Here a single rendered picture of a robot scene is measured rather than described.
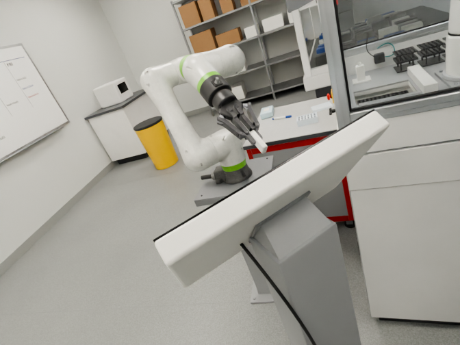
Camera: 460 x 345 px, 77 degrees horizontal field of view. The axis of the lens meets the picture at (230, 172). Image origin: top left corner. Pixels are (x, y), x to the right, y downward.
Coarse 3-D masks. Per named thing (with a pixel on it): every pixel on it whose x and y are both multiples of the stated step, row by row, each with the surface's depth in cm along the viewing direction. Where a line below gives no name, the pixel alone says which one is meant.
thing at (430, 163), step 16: (432, 144) 89; (448, 144) 87; (368, 160) 96; (384, 160) 95; (400, 160) 93; (416, 160) 92; (432, 160) 91; (448, 160) 89; (352, 176) 101; (368, 176) 99; (384, 176) 98; (400, 176) 96; (416, 176) 95; (432, 176) 93; (448, 176) 92
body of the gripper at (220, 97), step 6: (222, 90) 90; (228, 90) 91; (216, 96) 90; (222, 96) 89; (228, 96) 89; (234, 96) 91; (216, 102) 90; (222, 102) 90; (228, 102) 91; (234, 102) 92; (240, 102) 92; (216, 108) 91; (222, 108) 90; (234, 108) 90; (222, 114) 90; (228, 114) 89
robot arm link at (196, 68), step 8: (192, 56) 95; (200, 56) 95; (208, 56) 96; (216, 56) 97; (184, 64) 96; (192, 64) 94; (200, 64) 94; (208, 64) 94; (216, 64) 97; (184, 72) 96; (192, 72) 94; (200, 72) 93; (208, 72) 93; (216, 72) 94; (192, 80) 95; (200, 80) 93
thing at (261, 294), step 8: (248, 248) 156; (248, 256) 159; (248, 264) 162; (256, 272) 164; (256, 280) 168; (264, 280) 167; (256, 288) 178; (264, 288) 170; (256, 296) 173; (264, 296) 172
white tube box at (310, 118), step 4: (316, 112) 180; (296, 116) 185; (300, 116) 184; (304, 116) 182; (308, 116) 179; (312, 116) 177; (316, 116) 174; (296, 120) 179; (300, 120) 178; (304, 120) 177; (308, 120) 177; (312, 120) 176; (316, 120) 176; (300, 124) 179; (304, 124) 178; (308, 124) 178
